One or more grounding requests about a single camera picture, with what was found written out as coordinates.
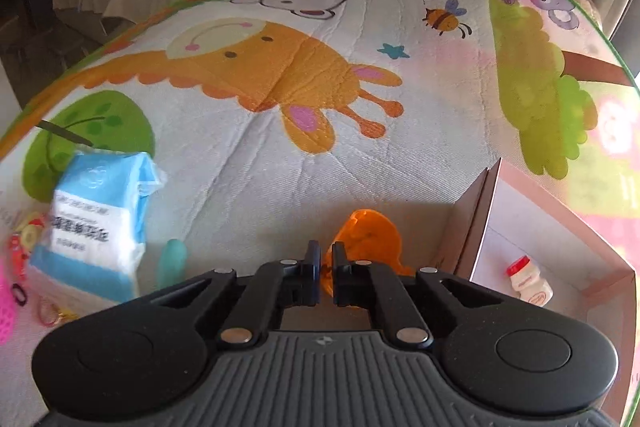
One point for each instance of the pink plastic toy strainer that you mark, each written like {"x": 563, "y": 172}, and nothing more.
{"x": 7, "y": 306}

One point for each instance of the blue white tissue pack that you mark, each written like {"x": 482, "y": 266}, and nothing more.
{"x": 89, "y": 253}

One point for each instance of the small white red-cap bottle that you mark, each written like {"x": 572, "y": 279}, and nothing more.
{"x": 527, "y": 281}

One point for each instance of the teal plastic crank toy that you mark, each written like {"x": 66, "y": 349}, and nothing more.
{"x": 171, "y": 265}

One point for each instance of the colourful cartoon play mat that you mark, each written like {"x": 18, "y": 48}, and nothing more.
{"x": 273, "y": 121}

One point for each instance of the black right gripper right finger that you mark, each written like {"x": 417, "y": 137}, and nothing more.
{"x": 378, "y": 289}

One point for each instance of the pink cardboard box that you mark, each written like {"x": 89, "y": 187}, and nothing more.
{"x": 503, "y": 216}

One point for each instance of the orange plastic fish toy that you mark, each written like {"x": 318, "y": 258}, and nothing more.
{"x": 369, "y": 235}

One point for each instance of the pink cartoon toy camera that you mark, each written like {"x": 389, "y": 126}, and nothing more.
{"x": 23, "y": 241}

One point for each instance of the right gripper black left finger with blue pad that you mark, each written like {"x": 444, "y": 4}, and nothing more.
{"x": 275, "y": 287}

